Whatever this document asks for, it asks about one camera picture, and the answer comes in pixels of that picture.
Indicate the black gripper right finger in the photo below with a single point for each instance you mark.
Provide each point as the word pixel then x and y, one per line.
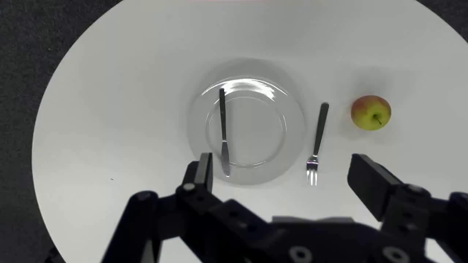
pixel 374 185

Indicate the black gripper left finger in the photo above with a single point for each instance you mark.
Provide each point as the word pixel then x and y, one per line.
pixel 199 176

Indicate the silver fork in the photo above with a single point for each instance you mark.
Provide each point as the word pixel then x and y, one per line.
pixel 311 166

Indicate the white round plate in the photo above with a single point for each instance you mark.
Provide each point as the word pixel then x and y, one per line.
pixel 264 120

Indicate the silver table knife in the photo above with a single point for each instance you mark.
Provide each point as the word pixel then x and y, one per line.
pixel 223 142

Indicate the green red apple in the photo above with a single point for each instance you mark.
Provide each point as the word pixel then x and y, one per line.
pixel 370 113

